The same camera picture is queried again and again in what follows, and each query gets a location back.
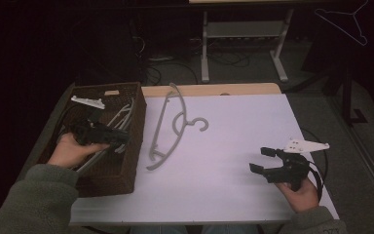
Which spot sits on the black metal stand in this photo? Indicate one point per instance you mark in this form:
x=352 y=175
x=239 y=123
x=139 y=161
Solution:
x=347 y=97

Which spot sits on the white metal desk frame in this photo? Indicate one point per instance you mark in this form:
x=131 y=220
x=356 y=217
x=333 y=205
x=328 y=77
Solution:
x=243 y=29

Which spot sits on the light wooden board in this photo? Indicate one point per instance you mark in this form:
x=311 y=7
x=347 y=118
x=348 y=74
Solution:
x=233 y=88

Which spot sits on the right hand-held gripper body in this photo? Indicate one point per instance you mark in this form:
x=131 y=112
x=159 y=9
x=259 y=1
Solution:
x=292 y=172

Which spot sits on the person's right hand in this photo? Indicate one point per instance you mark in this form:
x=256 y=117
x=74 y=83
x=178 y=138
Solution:
x=303 y=198

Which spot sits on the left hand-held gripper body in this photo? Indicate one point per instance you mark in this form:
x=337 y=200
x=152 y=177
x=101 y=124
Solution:
x=89 y=133

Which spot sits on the brown wicker basket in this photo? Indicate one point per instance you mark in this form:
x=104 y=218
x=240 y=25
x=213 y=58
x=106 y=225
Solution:
x=120 y=169

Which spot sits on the white board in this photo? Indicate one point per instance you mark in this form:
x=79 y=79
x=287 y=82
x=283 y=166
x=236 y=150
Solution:
x=224 y=130

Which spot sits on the person's left hand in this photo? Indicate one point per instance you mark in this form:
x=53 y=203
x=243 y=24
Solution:
x=66 y=154

